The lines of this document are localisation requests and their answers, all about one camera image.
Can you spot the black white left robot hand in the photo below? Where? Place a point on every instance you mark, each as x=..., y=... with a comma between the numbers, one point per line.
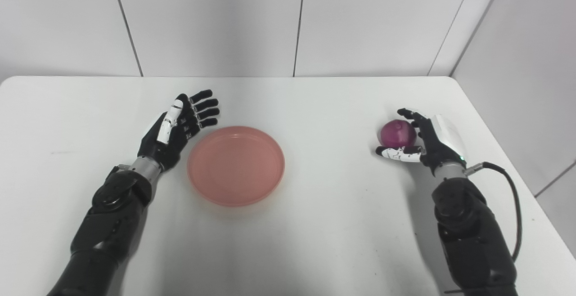
x=166, y=145

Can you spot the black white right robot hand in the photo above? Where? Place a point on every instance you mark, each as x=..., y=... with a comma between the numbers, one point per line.
x=441, y=145

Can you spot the purple red onion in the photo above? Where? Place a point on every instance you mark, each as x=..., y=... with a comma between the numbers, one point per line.
x=397, y=134

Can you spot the pink round plate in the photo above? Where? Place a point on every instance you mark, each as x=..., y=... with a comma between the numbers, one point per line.
x=236, y=165

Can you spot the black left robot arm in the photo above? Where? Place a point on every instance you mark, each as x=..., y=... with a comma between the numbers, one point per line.
x=108, y=224

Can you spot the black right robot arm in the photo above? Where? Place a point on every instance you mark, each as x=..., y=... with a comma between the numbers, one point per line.
x=472, y=242

